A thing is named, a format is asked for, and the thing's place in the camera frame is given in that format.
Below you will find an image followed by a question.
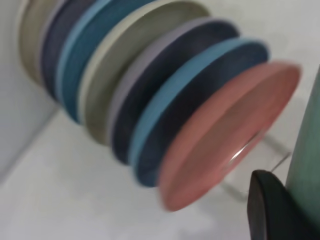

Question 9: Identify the metal wire plate rack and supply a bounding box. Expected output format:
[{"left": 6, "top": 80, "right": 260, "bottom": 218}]
[{"left": 219, "top": 132, "right": 293, "bottom": 201}]

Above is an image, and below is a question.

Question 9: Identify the green round plate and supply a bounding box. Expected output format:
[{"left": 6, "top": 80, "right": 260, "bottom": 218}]
[{"left": 284, "top": 63, "right": 320, "bottom": 216}]

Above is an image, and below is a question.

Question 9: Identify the teal blue round plate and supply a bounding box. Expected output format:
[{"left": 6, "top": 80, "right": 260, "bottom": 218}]
[{"left": 56, "top": 0, "right": 161, "bottom": 124}]

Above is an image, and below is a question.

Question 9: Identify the beige round plate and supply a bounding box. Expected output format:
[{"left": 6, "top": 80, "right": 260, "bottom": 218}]
[
  {"left": 18, "top": 0, "right": 66, "bottom": 88},
  {"left": 78, "top": 0, "right": 212, "bottom": 147}
]

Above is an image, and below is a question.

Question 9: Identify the navy plate light-blue rim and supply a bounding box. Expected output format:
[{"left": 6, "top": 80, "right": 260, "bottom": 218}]
[{"left": 129, "top": 37, "right": 272, "bottom": 188}]

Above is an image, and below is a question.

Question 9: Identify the pink round plate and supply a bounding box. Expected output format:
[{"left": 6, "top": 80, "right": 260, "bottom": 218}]
[{"left": 157, "top": 59, "right": 303, "bottom": 213}]

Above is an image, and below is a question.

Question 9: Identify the navy plate lavender rim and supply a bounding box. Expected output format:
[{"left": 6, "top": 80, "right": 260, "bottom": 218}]
[
  {"left": 41, "top": 0, "right": 101, "bottom": 101},
  {"left": 109, "top": 17, "right": 241, "bottom": 166}
]

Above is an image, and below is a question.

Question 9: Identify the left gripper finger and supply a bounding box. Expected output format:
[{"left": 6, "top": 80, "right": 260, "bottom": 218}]
[{"left": 246, "top": 169, "right": 320, "bottom": 240}]

